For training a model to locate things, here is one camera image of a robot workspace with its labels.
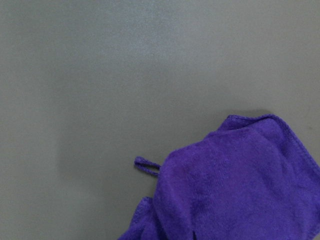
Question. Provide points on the purple microfiber cloth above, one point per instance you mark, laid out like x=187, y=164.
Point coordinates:
x=251, y=179

